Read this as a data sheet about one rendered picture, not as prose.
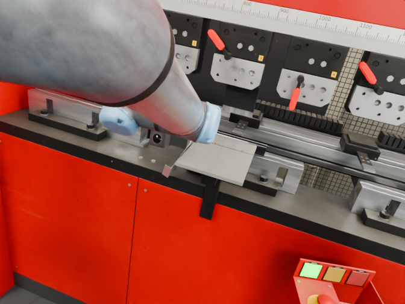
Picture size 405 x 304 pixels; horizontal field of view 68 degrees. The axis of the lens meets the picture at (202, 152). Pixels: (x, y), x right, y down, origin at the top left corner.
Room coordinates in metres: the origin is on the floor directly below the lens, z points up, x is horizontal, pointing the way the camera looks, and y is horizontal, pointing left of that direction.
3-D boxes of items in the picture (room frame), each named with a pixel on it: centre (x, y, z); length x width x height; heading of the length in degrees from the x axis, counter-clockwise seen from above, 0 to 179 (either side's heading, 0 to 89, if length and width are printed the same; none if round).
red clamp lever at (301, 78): (0.84, -0.22, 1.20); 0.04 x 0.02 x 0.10; 167
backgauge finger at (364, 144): (0.99, -0.55, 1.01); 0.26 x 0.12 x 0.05; 167
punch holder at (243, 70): (0.94, -0.06, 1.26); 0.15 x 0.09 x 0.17; 77
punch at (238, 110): (0.93, -0.08, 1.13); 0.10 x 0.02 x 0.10; 77
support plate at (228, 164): (0.79, -0.05, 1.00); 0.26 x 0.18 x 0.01; 167
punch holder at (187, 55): (0.98, 0.14, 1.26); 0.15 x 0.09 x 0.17; 77
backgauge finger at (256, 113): (1.09, -0.13, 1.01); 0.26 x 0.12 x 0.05; 167
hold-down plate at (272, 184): (0.87, -0.11, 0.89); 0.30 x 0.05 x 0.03; 77
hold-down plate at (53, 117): (1.01, 0.51, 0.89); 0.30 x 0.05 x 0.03; 77
